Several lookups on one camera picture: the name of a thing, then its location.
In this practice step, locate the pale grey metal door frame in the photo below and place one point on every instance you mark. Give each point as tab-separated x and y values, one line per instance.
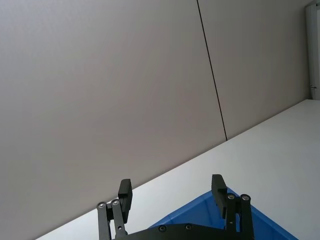
312	45

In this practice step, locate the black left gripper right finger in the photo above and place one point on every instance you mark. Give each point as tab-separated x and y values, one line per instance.
220	197

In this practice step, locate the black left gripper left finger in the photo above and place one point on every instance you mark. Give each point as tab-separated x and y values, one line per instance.
124	200

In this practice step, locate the blue plastic bin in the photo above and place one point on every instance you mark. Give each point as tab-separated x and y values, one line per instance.
190	210

